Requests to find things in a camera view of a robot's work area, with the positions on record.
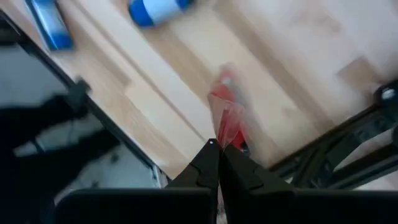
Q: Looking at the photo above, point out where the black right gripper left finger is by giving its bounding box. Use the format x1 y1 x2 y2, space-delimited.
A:
166 139 221 224

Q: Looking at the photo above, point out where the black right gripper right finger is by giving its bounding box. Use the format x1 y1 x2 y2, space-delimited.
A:
219 144 295 224

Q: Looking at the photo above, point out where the red paint bottle white cap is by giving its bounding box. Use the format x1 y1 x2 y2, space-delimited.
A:
207 63 251 153

